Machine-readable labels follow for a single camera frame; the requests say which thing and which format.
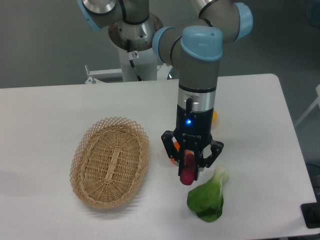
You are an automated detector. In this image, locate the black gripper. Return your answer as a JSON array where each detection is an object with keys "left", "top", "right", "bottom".
[{"left": 161, "top": 105, "right": 224, "bottom": 181}]

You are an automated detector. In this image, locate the red sweet potato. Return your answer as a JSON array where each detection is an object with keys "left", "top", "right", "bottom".
[{"left": 180, "top": 153, "right": 196, "bottom": 186}]

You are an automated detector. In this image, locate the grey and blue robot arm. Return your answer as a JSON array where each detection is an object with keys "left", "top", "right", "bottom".
[{"left": 77, "top": 0, "right": 253, "bottom": 185}]

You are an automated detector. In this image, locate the oval woven wicker basket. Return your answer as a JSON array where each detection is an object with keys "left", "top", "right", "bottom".
[{"left": 69, "top": 117, "right": 150, "bottom": 210}]

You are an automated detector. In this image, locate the orange toy vegetable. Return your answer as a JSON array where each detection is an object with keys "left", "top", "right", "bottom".
[{"left": 167, "top": 141, "right": 180, "bottom": 162}]

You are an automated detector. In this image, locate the yellow orange fruit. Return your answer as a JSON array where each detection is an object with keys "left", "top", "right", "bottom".
[{"left": 212, "top": 110, "right": 218, "bottom": 123}]

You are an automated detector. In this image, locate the green bok choy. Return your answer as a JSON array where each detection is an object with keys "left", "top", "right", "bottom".
[{"left": 186, "top": 165, "right": 229, "bottom": 223}]

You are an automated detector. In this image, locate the black device at table edge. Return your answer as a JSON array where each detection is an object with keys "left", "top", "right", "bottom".
[{"left": 300, "top": 202, "right": 320, "bottom": 229}]

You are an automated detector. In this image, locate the black cable on pedestal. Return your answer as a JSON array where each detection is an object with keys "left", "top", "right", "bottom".
[{"left": 126, "top": 39, "right": 143, "bottom": 82}]

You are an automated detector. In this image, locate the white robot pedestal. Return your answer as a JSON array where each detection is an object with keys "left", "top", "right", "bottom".
[{"left": 83, "top": 12, "right": 181, "bottom": 84}]

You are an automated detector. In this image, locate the white frame at right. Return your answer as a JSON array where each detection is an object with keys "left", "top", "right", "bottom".
[{"left": 294, "top": 85, "right": 320, "bottom": 128}]

